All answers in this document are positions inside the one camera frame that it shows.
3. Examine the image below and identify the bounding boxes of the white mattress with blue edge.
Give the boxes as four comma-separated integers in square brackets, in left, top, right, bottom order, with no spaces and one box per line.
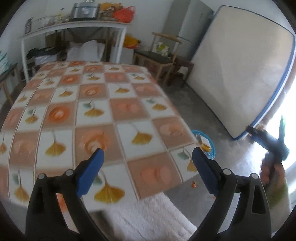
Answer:
[186,5,296,141]

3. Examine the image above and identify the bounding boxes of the wooden chair with floral cushion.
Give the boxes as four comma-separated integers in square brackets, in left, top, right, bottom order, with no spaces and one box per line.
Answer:
[0,62,19,105]

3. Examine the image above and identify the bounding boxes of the wooden chair with black seat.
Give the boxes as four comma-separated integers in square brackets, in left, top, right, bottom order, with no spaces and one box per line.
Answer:
[134,32,182,82]

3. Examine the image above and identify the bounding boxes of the person's right hand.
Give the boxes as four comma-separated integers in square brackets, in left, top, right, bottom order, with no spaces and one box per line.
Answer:
[260,154,286,186]

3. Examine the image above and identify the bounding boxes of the blue plastic wastebasket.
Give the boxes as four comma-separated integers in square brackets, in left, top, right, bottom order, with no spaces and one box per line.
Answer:
[191,129,217,160]

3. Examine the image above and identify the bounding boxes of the yellow food bag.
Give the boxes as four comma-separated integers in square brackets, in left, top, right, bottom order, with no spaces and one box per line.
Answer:
[99,2,120,20]

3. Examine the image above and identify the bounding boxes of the floral cushion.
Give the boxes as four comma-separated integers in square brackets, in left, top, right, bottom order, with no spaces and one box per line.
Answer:
[0,50,12,75]

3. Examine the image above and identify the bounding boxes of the white stuffed bag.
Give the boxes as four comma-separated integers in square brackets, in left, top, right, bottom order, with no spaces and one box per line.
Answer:
[67,40,105,62]

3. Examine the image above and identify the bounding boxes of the black bag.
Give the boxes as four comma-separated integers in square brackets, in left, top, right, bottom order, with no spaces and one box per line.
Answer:
[26,47,59,59]

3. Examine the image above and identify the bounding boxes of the person's right forearm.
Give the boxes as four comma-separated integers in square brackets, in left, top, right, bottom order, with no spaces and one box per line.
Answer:
[266,178,293,212]

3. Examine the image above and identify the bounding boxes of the white box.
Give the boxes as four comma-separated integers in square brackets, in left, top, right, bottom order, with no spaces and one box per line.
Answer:
[121,47,135,65]

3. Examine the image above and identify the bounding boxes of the orange plastic bag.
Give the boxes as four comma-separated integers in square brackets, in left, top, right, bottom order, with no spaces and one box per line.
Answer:
[113,6,135,23]

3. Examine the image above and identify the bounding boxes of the yellow plastic bag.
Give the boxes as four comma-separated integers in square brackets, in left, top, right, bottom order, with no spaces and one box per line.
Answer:
[123,34,142,49]

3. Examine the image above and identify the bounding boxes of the white side table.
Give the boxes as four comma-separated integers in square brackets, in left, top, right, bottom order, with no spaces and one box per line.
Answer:
[19,20,128,82]

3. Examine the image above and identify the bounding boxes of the dark wooden stool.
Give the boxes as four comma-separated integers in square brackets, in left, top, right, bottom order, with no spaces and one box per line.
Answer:
[172,57,195,88]

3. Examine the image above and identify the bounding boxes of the ginkgo print tablecloth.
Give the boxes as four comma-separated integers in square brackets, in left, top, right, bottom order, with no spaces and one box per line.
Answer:
[0,61,200,210]

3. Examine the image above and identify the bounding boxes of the grey refrigerator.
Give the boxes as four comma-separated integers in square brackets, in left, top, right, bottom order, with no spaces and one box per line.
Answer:
[163,0,213,59]

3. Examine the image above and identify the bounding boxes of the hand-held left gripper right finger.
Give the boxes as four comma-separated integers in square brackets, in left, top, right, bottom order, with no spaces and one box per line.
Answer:
[192,146,272,241]

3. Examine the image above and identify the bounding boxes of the steel rice cooker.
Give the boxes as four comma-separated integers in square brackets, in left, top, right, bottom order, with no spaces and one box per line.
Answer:
[71,2,100,20]

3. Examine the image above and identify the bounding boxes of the clear glass container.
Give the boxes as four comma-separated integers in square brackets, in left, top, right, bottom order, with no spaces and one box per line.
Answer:
[34,15,56,26]

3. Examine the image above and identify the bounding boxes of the yellow cardboard box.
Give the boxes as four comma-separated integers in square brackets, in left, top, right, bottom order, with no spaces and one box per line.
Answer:
[199,135,212,149]

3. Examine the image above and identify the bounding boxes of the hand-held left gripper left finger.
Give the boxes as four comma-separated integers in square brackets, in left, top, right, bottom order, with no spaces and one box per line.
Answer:
[25,148,105,241]

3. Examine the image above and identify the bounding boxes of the white and green paper bags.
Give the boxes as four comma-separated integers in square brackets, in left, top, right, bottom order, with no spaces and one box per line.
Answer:
[156,41,169,56]

